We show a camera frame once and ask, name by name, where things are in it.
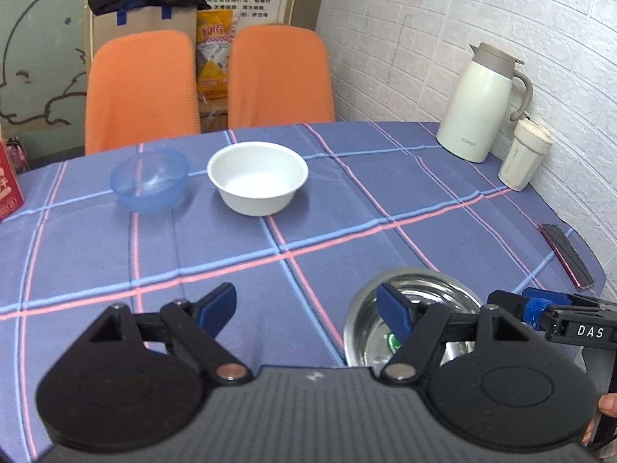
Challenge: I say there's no yellow snack package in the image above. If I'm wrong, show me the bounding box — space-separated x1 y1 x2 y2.
196 8 236 100

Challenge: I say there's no left orange chair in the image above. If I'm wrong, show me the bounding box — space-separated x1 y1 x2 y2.
85 30 201 155

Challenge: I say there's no red cracker box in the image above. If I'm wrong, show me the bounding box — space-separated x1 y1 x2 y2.
0 138 24 221

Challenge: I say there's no white ceramic bowl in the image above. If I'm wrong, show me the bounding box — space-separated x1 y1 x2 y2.
207 141 309 218

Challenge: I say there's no cream thermos jug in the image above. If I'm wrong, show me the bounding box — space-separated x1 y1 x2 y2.
436 42 534 163

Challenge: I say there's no stainless steel bowl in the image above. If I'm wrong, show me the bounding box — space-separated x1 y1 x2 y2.
343 268 481 372

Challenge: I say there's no orange chair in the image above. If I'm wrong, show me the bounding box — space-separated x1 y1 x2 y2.
85 30 201 155
228 24 335 130

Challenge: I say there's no right orange chair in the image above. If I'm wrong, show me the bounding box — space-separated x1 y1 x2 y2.
228 24 335 130

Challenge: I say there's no person's hand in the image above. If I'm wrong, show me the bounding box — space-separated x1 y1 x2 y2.
582 393 617 445

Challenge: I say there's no blue plaid tablecloth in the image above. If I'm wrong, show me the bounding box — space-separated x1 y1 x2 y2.
1 121 605 462

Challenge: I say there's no black smartphone red case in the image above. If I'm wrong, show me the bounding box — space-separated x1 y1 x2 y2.
539 224 595 291

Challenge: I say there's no brown paper bag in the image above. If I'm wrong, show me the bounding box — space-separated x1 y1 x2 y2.
91 6 198 56

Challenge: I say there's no blue plastic bowl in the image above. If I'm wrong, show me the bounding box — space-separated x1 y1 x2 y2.
110 149 189 213

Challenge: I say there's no cream travel cup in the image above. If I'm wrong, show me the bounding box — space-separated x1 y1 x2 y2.
498 117 553 191

